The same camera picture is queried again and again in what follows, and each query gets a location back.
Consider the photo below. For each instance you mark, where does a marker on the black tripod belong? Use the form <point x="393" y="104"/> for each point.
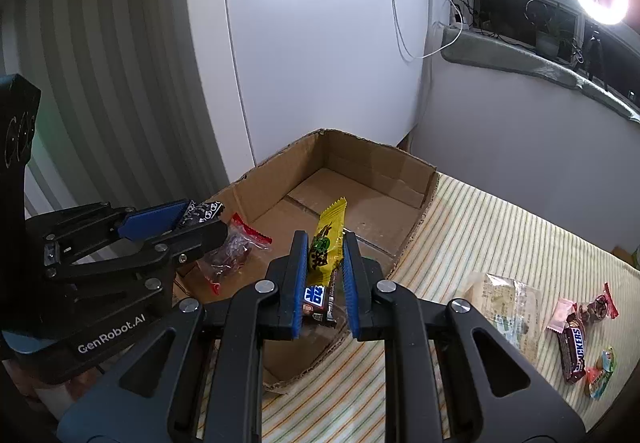
<point x="595" y="53"/>

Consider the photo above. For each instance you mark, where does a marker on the striped yellow cloth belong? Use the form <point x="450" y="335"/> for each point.
<point x="475" y="243"/>

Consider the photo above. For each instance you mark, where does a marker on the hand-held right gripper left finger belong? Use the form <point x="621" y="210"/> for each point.
<point x="300" y="283"/>

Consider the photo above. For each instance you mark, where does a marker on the brown cardboard piece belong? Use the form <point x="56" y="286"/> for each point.
<point x="627" y="257"/>

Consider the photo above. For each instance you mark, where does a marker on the cardboard box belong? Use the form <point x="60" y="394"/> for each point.
<point x="360" y="203"/>

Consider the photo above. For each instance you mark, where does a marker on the brown chocolate bar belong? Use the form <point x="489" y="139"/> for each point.
<point x="575" y="348"/>

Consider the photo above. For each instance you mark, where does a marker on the black candy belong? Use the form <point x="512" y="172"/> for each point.
<point x="205" y="212"/>

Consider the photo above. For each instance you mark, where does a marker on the yellow candy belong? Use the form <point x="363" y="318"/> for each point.
<point x="325" y="248"/>

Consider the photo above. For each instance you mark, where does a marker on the pink wrapped candy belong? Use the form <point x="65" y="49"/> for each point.
<point x="560" y="315"/>

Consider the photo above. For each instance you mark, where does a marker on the white power strip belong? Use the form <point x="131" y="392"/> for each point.
<point x="457" y="20"/>

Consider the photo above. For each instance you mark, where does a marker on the small chocolate bar blue label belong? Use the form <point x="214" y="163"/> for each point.
<point x="320" y="303"/>

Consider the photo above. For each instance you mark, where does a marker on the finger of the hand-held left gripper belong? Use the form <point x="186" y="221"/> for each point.
<point x="150" y="223"/>
<point x="200" y="240"/>

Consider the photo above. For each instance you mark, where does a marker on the chocolate candy red-ended wrapper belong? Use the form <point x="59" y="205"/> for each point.
<point x="597" y="307"/>

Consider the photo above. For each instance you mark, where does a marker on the grey windowsill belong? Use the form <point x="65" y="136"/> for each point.
<point x="500" y="50"/>

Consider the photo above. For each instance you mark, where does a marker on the clear red-edged candy bag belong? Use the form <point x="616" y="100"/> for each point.
<point x="232" y="248"/>

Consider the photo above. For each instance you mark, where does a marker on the grey striped curtain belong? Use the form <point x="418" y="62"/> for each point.
<point x="100" y="73"/>

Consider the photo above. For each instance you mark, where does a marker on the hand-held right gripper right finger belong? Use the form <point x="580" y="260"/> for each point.
<point x="350" y="293"/>

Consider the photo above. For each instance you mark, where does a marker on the clear-wrapped wafer pack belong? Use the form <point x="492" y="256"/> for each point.
<point x="505" y="308"/>

